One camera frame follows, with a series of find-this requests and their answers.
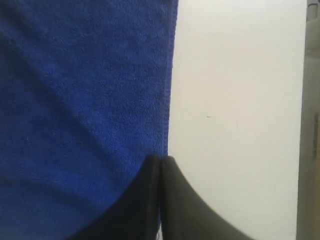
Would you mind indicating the blue towel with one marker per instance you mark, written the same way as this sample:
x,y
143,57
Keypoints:
x,y
84,98

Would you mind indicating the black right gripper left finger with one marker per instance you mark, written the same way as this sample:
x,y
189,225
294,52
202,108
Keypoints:
x,y
135,215

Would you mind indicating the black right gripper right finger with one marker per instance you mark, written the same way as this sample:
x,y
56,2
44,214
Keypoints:
x,y
184,215

